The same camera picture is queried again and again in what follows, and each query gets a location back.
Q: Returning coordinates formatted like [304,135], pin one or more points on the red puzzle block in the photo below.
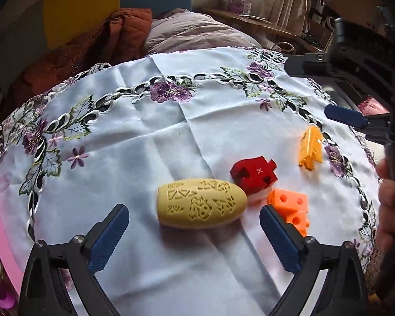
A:
[255,174]

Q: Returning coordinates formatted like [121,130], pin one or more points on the wooden bedside desk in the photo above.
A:
[250,23]

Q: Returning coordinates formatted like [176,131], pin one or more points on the person's right hand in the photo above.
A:
[386,204]

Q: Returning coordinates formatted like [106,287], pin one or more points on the grey yellow blue headboard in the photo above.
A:
[82,10]

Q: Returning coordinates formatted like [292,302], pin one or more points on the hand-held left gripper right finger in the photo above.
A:
[281,240]

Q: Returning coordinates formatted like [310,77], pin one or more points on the purple box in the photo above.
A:
[235,4]

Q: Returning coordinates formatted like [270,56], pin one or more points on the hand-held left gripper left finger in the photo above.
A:
[108,237]

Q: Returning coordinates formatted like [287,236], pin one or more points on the pale pink duvet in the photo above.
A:
[191,29]

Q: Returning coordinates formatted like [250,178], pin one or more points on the beige carved egg toy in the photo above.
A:
[197,204]

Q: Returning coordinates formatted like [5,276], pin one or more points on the translucent yellow toy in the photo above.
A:
[311,146]

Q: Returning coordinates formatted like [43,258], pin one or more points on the pink tray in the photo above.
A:
[0,223]

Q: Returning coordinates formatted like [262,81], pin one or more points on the rust orange jacket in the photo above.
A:
[118,36]

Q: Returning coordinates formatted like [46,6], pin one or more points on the orange cheese block toy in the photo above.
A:
[291,204]

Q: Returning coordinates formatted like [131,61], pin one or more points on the white embroidered floral tablecloth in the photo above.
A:
[151,138]

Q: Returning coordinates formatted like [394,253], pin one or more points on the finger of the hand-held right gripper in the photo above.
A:
[306,65]
[345,115]

